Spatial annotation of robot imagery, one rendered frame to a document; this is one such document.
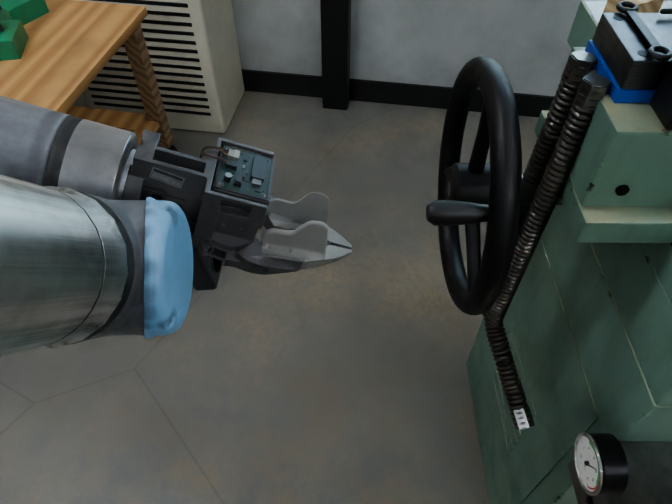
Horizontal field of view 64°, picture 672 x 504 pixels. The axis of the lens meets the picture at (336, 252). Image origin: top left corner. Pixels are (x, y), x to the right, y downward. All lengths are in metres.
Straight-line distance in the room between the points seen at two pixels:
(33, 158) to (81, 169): 0.03
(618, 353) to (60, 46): 1.42
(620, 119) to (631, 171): 0.05
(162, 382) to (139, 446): 0.16
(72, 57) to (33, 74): 0.10
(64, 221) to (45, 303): 0.04
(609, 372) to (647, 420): 0.08
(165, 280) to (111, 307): 0.04
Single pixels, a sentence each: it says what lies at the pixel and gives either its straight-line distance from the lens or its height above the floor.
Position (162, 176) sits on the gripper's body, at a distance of 0.47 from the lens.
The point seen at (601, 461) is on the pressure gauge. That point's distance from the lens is 0.64.
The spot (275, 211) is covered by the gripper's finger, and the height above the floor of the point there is 0.87.
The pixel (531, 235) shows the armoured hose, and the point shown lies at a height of 0.79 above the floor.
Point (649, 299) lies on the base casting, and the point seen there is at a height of 0.77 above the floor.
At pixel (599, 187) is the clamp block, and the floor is 0.90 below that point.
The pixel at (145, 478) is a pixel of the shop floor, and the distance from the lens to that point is 1.37.
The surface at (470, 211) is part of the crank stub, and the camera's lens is 0.52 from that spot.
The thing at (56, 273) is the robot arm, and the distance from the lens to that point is 0.26.
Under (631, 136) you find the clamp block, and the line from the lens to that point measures 0.53.
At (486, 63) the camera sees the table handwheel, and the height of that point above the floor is 0.95.
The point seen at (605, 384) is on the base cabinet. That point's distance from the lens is 0.76.
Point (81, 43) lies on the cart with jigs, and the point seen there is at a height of 0.53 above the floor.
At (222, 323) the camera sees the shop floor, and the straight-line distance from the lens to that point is 1.50.
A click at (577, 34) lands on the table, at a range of 0.87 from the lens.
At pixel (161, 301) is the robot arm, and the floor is 0.98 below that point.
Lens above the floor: 1.24
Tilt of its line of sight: 50 degrees down
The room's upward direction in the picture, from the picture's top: straight up
